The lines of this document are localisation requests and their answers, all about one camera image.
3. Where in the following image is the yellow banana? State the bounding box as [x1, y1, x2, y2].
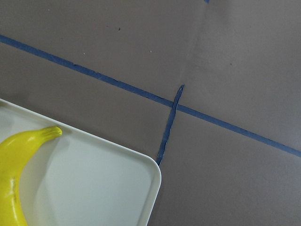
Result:
[0, 126, 63, 226]

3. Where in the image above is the white bear print tray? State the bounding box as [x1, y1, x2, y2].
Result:
[0, 100, 161, 226]

